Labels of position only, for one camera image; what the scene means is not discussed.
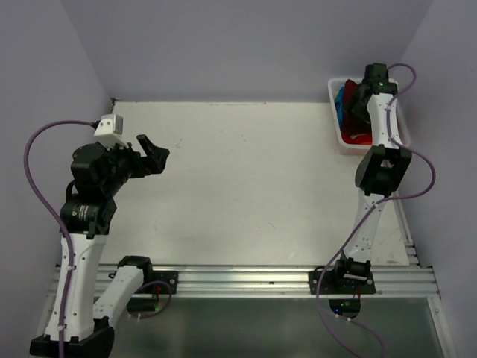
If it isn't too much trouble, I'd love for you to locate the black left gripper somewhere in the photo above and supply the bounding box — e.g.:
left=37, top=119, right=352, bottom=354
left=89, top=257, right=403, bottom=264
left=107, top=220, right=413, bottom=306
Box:
left=101, top=134, right=168, bottom=195

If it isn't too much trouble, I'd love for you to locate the dark red t shirt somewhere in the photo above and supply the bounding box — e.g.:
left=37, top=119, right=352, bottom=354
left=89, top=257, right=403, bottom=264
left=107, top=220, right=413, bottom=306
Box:
left=341, top=79, right=371, bottom=136

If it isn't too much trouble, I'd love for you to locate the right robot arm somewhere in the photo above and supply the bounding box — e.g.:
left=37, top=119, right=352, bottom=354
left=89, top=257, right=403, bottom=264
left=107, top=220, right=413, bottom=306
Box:
left=327, top=63, right=412, bottom=293

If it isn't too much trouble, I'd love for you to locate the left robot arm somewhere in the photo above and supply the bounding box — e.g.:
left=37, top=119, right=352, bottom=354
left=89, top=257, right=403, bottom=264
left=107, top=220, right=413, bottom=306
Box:
left=30, top=134, right=174, bottom=357

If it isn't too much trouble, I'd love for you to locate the blue t shirt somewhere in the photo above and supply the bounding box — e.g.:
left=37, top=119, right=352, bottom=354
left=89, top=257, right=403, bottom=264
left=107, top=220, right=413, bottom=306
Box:
left=334, top=85, right=349, bottom=128

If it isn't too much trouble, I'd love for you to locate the orange red t shirt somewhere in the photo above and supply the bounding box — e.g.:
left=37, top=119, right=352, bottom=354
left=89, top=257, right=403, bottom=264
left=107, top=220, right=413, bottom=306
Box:
left=341, top=131, right=373, bottom=145

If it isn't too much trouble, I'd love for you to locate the white plastic basket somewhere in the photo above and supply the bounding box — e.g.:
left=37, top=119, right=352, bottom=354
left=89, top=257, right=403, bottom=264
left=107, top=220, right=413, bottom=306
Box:
left=328, top=68, right=412, bottom=173

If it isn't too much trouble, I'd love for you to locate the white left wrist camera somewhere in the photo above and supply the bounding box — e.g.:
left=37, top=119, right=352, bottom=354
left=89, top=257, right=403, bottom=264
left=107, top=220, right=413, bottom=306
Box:
left=94, top=114, right=127, bottom=150

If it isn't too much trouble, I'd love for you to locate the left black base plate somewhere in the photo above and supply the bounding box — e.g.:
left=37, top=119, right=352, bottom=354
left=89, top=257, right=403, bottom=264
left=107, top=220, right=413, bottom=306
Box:
left=135, top=270, right=179, bottom=295

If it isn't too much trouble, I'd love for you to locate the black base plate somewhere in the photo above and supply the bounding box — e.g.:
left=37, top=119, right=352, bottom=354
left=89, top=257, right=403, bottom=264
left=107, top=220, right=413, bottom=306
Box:
left=308, top=266, right=376, bottom=295
left=135, top=270, right=179, bottom=295

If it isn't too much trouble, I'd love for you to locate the aluminium mounting rail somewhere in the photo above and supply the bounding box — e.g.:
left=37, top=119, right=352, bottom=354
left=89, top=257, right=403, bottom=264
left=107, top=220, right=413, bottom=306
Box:
left=48, top=263, right=440, bottom=299

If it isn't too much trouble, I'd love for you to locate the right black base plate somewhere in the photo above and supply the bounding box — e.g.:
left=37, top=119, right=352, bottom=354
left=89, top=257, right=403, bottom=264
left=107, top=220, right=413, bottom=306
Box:
left=308, top=266, right=376, bottom=295

